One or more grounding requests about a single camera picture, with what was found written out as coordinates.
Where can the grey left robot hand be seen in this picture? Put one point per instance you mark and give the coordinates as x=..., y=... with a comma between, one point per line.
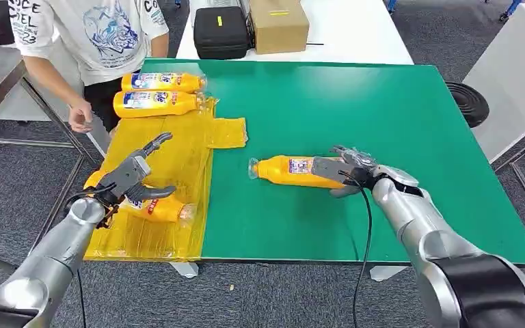
x=129, y=174

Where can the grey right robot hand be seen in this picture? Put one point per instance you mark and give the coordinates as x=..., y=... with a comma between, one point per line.
x=335, y=170

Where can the person's right hand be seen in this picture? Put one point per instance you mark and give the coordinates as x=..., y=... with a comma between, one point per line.
x=80, y=115

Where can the orange plastic bottle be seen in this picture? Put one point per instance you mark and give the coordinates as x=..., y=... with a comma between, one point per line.
x=163, y=210
x=190, y=83
x=181, y=104
x=276, y=172

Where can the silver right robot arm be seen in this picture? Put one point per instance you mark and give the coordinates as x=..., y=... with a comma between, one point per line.
x=430, y=235

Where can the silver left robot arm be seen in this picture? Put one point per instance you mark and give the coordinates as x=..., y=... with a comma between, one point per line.
x=54, y=253

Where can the yellow plastic sheet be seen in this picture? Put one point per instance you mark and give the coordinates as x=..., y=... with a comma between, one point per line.
x=176, y=158

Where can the green table mat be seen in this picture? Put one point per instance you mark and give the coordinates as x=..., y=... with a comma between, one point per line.
x=335, y=113

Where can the person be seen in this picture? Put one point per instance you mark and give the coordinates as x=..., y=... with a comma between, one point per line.
x=104, y=40

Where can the white table foot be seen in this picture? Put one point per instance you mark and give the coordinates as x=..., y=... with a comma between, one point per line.
x=185, y=270
x=387, y=273

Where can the black ribbed disc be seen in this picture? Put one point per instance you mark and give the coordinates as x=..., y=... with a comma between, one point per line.
x=468, y=104

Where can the brown cardboard box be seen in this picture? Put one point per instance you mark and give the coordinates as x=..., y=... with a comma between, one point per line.
x=278, y=27

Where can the blue chair base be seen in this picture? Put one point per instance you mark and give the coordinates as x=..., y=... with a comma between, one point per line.
x=391, y=5
x=509, y=11

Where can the white table with metal frame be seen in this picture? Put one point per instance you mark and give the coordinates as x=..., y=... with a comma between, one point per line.
x=511, y=81

